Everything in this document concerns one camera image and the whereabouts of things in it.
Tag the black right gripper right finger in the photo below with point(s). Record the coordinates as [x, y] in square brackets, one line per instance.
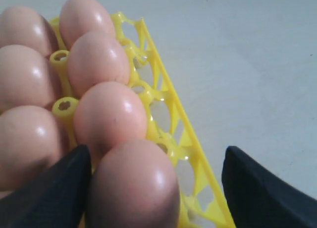
[257, 198]

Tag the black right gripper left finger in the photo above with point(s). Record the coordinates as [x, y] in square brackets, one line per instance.
[54, 199]

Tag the yellow plastic egg tray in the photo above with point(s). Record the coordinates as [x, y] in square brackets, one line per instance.
[203, 204]

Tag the brown egg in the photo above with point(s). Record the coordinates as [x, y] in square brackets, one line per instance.
[94, 58]
[134, 186]
[27, 78]
[77, 17]
[107, 114]
[31, 141]

